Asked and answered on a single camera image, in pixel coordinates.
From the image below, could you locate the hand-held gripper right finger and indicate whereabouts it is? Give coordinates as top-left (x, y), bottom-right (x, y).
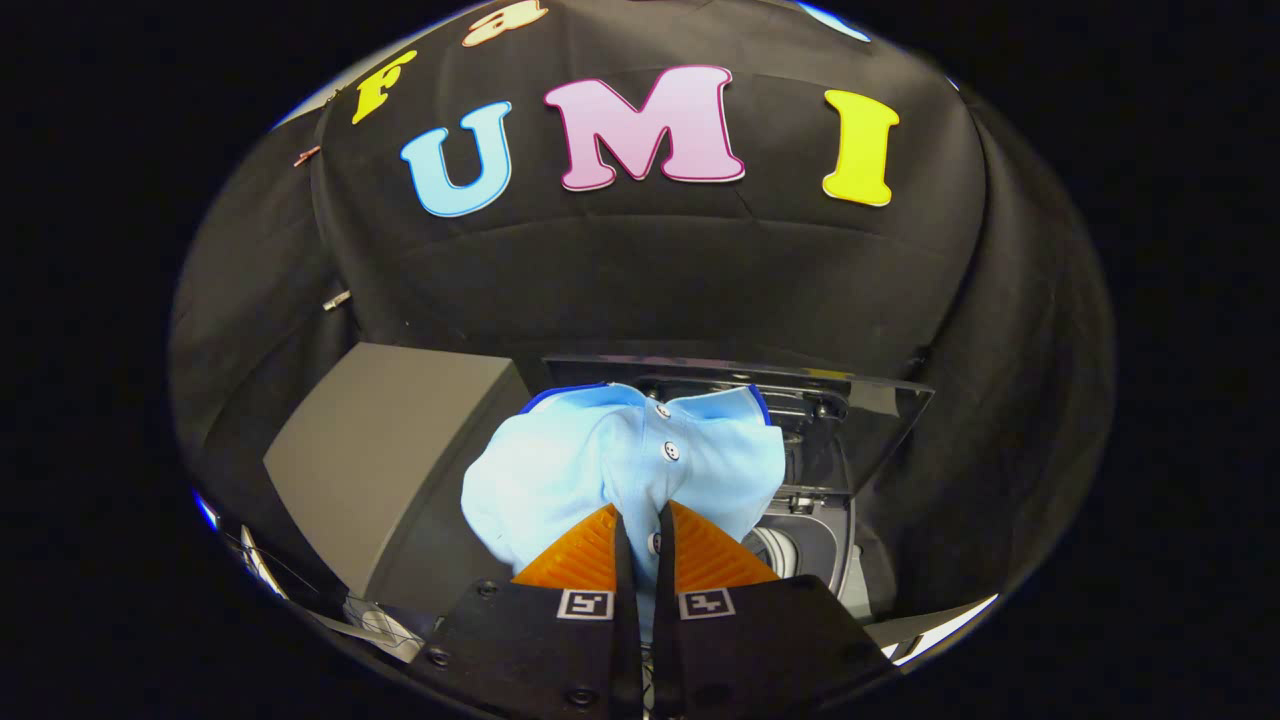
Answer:
top-left (655, 500), bottom-right (896, 720)

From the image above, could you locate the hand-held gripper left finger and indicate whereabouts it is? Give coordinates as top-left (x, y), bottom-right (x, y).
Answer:
top-left (415, 503), bottom-right (642, 720)

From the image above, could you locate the light blue polo shirt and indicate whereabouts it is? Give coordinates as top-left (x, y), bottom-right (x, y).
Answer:
top-left (460, 382), bottom-right (789, 643)

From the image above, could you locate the grey box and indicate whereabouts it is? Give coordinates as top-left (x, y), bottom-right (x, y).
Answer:
top-left (262, 342), bottom-right (533, 623)

